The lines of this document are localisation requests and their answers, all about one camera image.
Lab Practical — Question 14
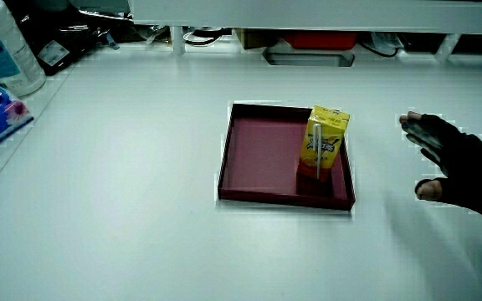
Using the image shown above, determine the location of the person's right hand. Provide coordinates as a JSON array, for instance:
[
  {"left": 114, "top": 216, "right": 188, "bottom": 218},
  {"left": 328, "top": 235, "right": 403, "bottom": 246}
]
[{"left": 398, "top": 110, "right": 482, "bottom": 229}]

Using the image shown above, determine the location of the yellow ice redtea carton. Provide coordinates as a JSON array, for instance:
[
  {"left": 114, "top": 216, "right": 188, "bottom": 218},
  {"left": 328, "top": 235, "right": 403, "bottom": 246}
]
[{"left": 297, "top": 105, "right": 351, "bottom": 183}]

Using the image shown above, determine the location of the grey metal stand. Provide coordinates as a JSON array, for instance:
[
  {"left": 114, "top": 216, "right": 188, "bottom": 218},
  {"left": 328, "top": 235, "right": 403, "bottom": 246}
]
[{"left": 262, "top": 44, "right": 356, "bottom": 68}]

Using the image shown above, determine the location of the red box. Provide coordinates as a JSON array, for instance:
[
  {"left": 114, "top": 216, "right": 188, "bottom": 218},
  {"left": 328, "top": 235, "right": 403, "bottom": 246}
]
[{"left": 282, "top": 31, "right": 359, "bottom": 51}]

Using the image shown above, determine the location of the dark red tray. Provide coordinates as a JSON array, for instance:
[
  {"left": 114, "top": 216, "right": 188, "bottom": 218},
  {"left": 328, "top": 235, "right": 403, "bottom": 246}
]
[{"left": 218, "top": 102, "right": 356, "bottom": 212}]

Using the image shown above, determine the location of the white shelf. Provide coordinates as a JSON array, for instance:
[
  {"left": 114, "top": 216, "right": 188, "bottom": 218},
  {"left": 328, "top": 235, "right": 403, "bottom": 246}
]
[{"left": 127, "top": 0, "right": 482, "bottom": 64}]

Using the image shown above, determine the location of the brown cardboard box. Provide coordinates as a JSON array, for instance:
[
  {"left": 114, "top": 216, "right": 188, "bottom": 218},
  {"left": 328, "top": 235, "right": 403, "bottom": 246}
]
[{"left": 235, "top": 28, "right": 282, "bottom": 50}]

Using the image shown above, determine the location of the black bag with white label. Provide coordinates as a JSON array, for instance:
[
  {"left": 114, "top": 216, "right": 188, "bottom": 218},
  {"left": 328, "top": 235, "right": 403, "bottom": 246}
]
[{"left": 4, "top": 0, "right": 112, "bottom": 77}]

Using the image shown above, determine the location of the white wipes canister blue label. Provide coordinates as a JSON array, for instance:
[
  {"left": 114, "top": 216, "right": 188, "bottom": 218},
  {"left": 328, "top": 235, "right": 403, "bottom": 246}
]
[{"left": 0, "top": 0, "right": 48, "bottom": 98}]

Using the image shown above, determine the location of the black cable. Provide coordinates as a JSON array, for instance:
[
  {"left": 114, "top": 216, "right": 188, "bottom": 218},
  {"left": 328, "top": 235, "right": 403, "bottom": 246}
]
[
  {"left": 360, "top": 37, "right": 405, "bottom": 59},
  {"left": 182, "top": 28, "right": 233, "bottom": 47}
]

